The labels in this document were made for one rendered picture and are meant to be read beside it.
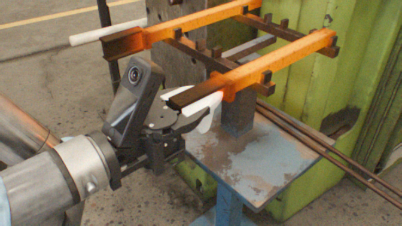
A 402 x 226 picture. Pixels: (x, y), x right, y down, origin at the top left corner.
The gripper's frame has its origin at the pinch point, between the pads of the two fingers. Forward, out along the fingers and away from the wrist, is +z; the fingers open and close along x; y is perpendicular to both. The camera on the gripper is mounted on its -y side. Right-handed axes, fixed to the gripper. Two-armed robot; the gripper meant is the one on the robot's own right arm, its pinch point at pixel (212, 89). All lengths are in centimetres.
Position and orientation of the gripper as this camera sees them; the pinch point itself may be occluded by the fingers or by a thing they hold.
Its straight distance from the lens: 52.1
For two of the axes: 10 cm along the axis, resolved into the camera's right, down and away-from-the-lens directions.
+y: 0.0, 8.0, 6.0
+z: 7.6, -3.9, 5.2
